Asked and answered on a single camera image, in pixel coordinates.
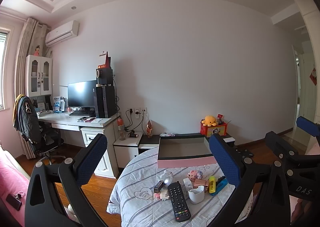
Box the red card box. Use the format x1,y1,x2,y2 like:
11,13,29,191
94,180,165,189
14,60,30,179
99,52,112,69

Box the blue box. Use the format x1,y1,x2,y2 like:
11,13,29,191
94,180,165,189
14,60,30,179
54,96,66,113

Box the black top low cabinet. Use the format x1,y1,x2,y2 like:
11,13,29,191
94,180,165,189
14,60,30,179
139,132,235,155

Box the striped white blanket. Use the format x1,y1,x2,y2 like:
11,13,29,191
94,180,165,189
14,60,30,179
107,146,253,227

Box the white wall sockets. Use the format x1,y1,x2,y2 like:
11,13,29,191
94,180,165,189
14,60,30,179
129,108,148,119

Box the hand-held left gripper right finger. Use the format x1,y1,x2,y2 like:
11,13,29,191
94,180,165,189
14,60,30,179
209,133,292,227

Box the white nightstand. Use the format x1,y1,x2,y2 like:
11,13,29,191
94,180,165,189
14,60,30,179
113,131,143,167

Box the black office chair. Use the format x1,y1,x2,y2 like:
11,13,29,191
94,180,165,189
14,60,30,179
15,95,67,165

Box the pink quilt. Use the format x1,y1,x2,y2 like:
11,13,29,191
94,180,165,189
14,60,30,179
290,197,318,227

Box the rose gold tin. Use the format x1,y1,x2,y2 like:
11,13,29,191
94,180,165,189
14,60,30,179
194,179,210,192

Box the black phone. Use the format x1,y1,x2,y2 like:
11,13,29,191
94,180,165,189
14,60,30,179
5,194,22,211

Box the window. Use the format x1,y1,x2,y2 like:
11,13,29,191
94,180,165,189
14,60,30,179
0,27,12,110

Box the white door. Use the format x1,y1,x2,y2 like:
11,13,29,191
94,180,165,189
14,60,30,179
291,45,320,132

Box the black computer monitor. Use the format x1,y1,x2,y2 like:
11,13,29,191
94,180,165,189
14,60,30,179
67,80,97,111

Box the red crate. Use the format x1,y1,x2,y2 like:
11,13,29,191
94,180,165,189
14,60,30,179
200,121,227,137

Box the white air conditioner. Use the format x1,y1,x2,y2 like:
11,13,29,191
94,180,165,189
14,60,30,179
45,20,79,48

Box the black computer tower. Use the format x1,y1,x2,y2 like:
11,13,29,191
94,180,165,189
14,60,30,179
94,85,117,119

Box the pink storage box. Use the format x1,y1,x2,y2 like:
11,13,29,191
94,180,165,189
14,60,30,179
157,134,217,169

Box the black power cables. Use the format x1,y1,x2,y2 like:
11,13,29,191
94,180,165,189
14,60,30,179
113,75,147,132

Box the yellow octopus plush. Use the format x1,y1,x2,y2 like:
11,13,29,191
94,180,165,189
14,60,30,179
202,115,217,127

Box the beige curtain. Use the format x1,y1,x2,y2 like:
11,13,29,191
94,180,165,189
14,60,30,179
14,17,48,160

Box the white glass-door cabinet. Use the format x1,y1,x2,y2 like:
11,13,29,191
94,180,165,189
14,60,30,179
25,55,53,98

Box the dark printed jacket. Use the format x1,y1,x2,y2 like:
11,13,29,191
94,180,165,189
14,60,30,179
13,94,42,145

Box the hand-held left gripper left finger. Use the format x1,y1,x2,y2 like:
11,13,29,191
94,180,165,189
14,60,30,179
24,133,108,227

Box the black keyboard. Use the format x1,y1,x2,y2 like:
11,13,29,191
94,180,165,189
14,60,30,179
69,110,97,116

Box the orange cap bottle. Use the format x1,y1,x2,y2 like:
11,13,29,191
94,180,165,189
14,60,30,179
117,117,126,141

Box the blue plastic tool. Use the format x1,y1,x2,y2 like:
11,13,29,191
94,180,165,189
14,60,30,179
209,178,228,196

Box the white desk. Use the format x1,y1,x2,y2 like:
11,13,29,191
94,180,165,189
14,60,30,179
37,111,120,179

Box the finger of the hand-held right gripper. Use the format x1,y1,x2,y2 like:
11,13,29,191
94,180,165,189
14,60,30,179
296,116,320,140
264,131,320,180

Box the pink bedding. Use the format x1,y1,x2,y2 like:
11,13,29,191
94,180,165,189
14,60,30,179
0,147,30,217

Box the white cup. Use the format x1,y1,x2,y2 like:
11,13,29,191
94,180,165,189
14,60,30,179
188,186,205,204

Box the black remote control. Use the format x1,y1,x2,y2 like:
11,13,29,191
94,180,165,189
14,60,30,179
167,181,192,222

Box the black box with round dial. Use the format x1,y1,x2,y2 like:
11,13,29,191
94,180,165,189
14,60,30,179
96,68,113,86

